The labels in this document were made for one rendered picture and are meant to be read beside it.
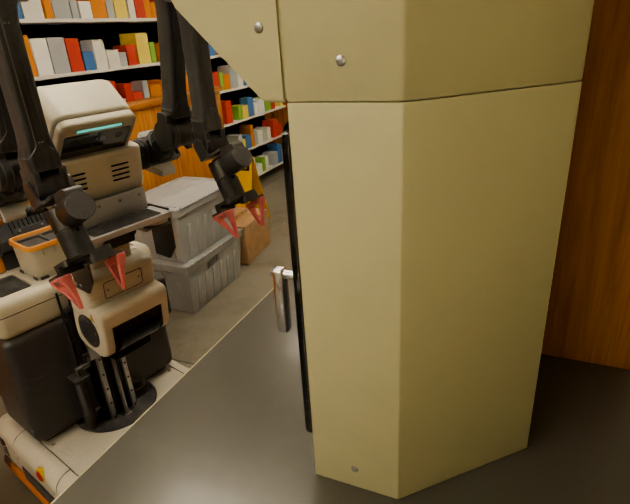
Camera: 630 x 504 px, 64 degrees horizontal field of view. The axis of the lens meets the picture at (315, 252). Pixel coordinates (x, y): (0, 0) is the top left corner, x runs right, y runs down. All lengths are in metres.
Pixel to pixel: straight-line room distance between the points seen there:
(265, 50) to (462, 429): 0.48
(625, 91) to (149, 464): 0.81
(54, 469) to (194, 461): 1.14
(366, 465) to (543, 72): 0.47
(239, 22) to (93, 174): 0.97
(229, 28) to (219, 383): 0.58
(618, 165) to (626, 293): 0.20
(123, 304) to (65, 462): 0.59
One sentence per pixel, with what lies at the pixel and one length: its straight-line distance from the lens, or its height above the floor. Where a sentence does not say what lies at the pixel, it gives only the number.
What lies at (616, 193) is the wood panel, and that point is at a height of 1.23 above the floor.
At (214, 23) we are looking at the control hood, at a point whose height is 1.48.
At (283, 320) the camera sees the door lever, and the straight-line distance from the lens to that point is 0.64.
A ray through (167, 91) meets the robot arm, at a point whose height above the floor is 1.35.
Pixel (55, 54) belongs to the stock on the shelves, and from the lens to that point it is 3.53.
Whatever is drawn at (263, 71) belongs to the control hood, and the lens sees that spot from 0.49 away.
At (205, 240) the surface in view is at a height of 0.39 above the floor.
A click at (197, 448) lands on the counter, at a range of 0.78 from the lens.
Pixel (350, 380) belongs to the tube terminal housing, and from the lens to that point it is 0.59.
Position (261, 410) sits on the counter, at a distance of 0.81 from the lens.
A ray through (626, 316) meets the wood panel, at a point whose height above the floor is 1.04.
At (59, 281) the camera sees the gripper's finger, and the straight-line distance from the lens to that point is 1.08.
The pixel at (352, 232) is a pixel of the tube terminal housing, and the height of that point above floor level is 1.29.
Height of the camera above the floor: 1.47
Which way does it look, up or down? 24 degrees down
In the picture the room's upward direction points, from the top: 4 degrees counter-clockwise
